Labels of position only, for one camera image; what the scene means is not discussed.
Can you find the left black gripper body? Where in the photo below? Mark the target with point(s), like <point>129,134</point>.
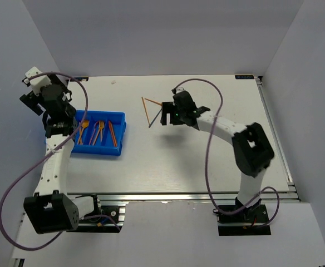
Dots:
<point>33,100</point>

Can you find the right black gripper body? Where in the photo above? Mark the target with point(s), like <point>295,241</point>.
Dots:
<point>178,116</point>

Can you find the orange chopstick top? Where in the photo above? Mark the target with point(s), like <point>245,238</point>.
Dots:
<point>155,102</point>

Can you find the orange chopstick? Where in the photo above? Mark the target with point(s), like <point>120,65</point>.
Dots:
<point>145,110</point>
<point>155,102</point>

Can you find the orange spoon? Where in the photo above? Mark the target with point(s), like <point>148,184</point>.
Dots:
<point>87,124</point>
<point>82,127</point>

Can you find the yellow-orange plastic fork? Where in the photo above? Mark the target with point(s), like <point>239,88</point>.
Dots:
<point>98,135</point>

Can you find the red-orange plastic knife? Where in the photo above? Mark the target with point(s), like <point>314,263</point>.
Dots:
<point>111,130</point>

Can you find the yellow-orange plastic knife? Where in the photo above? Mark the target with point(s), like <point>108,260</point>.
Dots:
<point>114,135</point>

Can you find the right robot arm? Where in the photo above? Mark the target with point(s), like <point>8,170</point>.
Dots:
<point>253,152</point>

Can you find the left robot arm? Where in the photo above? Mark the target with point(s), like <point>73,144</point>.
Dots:
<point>50,209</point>

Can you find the left black corner label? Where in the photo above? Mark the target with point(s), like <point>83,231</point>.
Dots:
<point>82,79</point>

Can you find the black corner label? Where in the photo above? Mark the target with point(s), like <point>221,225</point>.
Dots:
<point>244,77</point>
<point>82,79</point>

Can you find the blue plastic divided bin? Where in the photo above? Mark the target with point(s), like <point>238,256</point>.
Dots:
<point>118,136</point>

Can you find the right black corner label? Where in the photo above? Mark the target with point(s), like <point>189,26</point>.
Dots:
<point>244,77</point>

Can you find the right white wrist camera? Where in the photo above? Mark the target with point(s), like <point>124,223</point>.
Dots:
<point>177,90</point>

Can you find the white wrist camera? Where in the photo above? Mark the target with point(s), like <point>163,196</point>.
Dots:
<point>177,90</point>
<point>37,83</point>

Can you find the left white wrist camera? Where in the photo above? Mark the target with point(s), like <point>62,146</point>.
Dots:
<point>37,83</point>

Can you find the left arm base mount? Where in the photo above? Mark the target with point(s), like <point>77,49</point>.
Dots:
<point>95,216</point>

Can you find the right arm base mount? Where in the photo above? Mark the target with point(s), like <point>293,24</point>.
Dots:
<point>254,224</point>

